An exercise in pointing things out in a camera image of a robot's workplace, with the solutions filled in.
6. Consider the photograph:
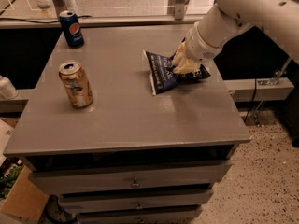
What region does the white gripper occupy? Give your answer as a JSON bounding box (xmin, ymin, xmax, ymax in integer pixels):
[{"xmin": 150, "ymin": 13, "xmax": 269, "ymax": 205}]
[{"xmin": 172, "ymin": 21, "xmax": 222, "ymax": 75}]

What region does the blue chip bag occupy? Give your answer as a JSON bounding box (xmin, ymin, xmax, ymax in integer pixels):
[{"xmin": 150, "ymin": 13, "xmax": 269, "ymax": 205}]
[{"xmin": 143, "ymin": 50, "xmax": 210, "ymax": 95}]

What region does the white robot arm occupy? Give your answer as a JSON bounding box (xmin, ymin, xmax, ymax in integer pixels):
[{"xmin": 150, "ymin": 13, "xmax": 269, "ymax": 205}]
[{"xmin": 172, "ymin": 0, "xmax": 299, "ymax": 75}]

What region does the orange soda can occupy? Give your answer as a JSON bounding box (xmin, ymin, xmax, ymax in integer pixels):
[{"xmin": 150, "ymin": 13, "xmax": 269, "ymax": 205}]
[{"xmin": 59, "ymin": 61, "xmax": 93, "ymax": 108}]

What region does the blue Pepsi can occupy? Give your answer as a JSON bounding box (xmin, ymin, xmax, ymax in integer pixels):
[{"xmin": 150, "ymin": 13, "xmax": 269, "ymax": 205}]
[{"xmin": 59, "ymin": 10, "xmax": 84, "ymax": 48}]

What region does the grey drawer cabinet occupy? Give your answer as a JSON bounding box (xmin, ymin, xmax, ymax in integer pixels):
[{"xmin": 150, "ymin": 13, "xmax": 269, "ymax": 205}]
[{"xmin": 3, "ymin": 24, "xmax": 252, "ymax": 224}]

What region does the top grey drawer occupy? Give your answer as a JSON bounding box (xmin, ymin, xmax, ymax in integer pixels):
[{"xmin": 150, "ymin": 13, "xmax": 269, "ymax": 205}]
[{"xmin": 29, "ymin": 160, "xmax": 232, "ymax": 195}]

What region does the grey drawer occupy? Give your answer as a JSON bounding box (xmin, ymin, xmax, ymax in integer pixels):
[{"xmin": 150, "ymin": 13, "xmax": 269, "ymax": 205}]
[
  {"xmin": 59, "ymin": 189, "xmax": 213, "ymax": 213},
  {"xmin": 29, "ymin": 160, "xmax": 232, "ymax": 195},
  {"xmin": 78, "ymin": 205, "xmax": 202, "ymax": 224}
]

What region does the white cylinder at left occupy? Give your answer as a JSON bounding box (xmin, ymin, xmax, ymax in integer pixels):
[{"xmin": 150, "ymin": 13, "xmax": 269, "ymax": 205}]
[{"xmin": 0, "ymin": 76, "xmax": 18, "ymax": 99}]

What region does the middle grey drawer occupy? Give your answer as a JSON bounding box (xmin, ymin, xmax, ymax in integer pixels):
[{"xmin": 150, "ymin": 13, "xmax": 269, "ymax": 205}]
[{"xmin": 59, "ymin": 189, "xmax": 213, "ymax": 213}]

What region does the bottom grey drawer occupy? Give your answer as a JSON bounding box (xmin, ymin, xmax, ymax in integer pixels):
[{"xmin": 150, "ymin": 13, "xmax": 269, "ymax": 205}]
[{"xmin": 78, "ymin": 205, "xmax": 202, "ymax": 224}]

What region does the cardboard box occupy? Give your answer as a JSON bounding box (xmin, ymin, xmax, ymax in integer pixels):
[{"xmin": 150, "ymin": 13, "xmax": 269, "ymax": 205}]
[{"xmin": 0, "ymin": 166, "xmax": 49, "ymax": 224}]

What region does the black cable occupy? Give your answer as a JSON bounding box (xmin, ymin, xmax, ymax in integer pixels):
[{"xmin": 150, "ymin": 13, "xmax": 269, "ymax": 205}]
[{"xmin": 243, "ymin": 77, "xmax": 258, "ymax": 123}]

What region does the grey metal rail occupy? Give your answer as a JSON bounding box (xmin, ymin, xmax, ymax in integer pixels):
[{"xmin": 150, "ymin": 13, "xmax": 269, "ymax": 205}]
[{"xmin": 224, "ymin": 77, "xmax": 294, "ymax": 102}]

